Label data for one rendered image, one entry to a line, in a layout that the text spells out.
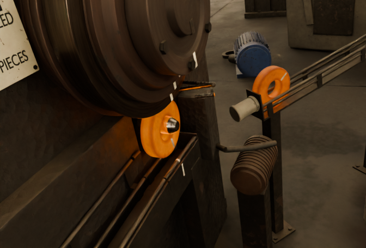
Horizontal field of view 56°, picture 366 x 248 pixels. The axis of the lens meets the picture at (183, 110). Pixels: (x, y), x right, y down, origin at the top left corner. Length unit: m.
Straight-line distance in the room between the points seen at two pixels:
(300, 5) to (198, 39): 2.76
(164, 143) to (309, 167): 1.27
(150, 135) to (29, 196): 0.29
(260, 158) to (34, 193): 0.76
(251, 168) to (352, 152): 1.08
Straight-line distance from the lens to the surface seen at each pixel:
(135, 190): 0.88
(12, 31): 0.67
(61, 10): 0.60
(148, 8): 0.60
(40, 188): 0.70
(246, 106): 1.18
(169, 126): 0.84
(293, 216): 1.75
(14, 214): 0.67
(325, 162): 2.06
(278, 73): 1.24
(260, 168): 1.18
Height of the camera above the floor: 1.25
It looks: 28 degrees down
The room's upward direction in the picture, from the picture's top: 10 degrees counter-clockwise
